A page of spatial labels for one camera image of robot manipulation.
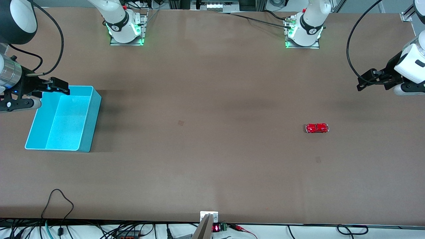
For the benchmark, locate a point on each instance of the lit white rack device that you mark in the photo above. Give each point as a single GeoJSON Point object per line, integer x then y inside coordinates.
{"type": "Point", "coordinates": [215, 6]}

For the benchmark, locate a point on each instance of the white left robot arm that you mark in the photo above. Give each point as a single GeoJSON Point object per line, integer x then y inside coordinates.
{"type": "Point", "coordinates": [310, 26]}

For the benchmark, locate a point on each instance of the blue plastic box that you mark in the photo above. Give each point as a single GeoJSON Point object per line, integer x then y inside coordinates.
{"type": "Point", "coordinates": [66, 122]}

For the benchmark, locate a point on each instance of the aluminium frame profile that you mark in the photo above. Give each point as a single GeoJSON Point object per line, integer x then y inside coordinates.
{"type": "Point", "coordinates": [406, 15]}

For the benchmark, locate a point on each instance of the red beetle toy car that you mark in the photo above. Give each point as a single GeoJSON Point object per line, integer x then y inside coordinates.
{"type": "Point", "coordinates": [317, 127]}

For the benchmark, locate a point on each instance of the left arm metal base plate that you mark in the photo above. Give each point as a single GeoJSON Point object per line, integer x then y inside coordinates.
{"type": "Point", "coordinates": [315, 46]}

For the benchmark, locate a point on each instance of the black power strip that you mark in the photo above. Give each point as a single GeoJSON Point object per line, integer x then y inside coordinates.
{"type": "Point", "coordinates": [127, 235]}

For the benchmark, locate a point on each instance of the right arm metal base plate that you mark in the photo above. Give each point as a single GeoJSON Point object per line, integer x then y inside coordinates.
{"type": "Point", "coordinates": [144, 33]}

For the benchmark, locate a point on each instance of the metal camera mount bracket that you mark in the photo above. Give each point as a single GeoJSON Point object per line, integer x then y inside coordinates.
{"type": "Point", "coordinates": [207, 229]}

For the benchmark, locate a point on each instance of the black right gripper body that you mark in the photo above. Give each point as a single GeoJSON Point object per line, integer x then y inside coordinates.
{"type": "Point", "coordinates": [29, 85]}

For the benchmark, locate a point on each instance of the small board with red display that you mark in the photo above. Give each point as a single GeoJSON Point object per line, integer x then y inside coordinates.
{"type": "Point", "coordinates": [216, 228]}

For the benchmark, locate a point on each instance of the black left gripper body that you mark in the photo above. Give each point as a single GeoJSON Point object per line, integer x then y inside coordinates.
{"type": "Point", "coordinates": [391, 75]}

